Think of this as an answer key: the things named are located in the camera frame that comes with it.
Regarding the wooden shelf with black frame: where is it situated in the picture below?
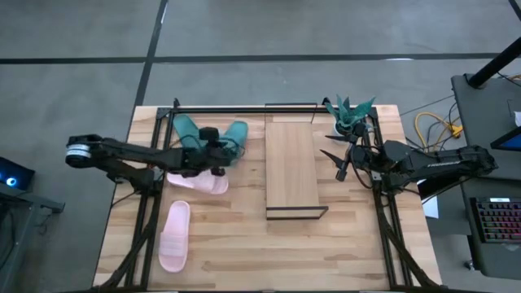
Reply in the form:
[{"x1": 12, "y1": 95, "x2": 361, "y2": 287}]
[{"x1": 264, "y1": 103, "x2": 330, "y2": 221}]

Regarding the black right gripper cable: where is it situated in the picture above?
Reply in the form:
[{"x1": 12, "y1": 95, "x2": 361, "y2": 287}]
[{"x1": 350, "y1": 145, "x2": 376, "y2": 190}]

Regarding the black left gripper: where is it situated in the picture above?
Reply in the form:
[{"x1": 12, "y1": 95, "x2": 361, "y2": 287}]
[{"x1": 181, "y1": 140, "x2": 240, "y2": 178}]

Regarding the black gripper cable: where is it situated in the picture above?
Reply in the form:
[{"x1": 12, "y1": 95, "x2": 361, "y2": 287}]
[
  {"x1": 230, "y1": 140, "x2": 247, "y2": 162},
  {"x1": 350, "y1": 145, "x2": 376, "y2": 190}
]

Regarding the green rubber slide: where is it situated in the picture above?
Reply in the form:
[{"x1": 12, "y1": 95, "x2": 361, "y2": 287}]
[
  {"x1": 221, "y1": 120, "x2": 250, "y2": 166},
  {"x1": 173, "y1": 114, "x2": 205, "y2": 152}
]

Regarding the green succulent in white pot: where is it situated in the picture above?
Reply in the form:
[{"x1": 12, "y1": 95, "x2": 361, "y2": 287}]
[{"x1": 324, "y1": 94, "x2": 377, "y2": 138}]

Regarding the white paper sheet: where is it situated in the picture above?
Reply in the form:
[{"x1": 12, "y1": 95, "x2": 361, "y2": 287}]
[{"x1": 422, "y1": 195, "x2": 440, "y2": 220}]

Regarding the yellow cable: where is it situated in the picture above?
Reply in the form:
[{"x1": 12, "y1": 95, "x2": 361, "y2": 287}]
[{"x1": 414, "y1": 112, "x2": 464, "y2": 152}]

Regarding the black aluminium table frame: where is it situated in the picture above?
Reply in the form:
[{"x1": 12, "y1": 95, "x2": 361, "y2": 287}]
[{"x1": 91, "y1": 97, "x2": 439, "y2": 292}]

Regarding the black computer with blue light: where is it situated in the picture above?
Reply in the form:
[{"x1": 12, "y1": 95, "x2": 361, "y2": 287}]
[{"x1": 0, "y1": 156, "x2": 36, "y2": 192}]

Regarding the blue lit screen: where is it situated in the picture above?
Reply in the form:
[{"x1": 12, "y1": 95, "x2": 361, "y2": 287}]
[{"x1": 489, "y1": 126, "x2": 521, "y2": 153}]

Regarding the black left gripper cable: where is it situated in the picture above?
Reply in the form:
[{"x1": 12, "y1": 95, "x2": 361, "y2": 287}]
[{"x1": 230, "y1": 140, "x2": 247, "y2": 162}]

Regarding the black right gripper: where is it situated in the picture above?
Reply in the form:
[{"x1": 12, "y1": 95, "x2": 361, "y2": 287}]
[{"x1": 319, "y1": 123, "x2": 386, "y2": 182}]

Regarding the grey side desk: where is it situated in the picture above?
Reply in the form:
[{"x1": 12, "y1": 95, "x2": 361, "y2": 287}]
[{"x1": 450, "y1": 72, "x2": 521, "y2": 282}]

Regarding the black pole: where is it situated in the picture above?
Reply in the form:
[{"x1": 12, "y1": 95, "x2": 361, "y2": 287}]
[{"x1": 466, "y1": 36, "x2": 521, "y2": 90}]

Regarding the grey metal cart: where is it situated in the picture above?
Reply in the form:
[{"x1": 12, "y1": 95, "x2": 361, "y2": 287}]
[{"x1": 0, "y1": 182, "x2": 66, "y2": 293}]

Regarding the backlit computer keyboard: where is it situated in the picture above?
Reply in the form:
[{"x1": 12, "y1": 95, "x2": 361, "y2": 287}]
[{"x1": 469, "y1": 196, "x2": 521, "y2": 245}]

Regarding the pink rubber slide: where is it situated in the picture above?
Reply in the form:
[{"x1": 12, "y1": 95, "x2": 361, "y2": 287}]
[
  {"x1": 166, "y1": 168, "x2": 230, "y2": 195},
  {"x1": 157, "y1": 199, "x2": 191, "y2": 273}
]

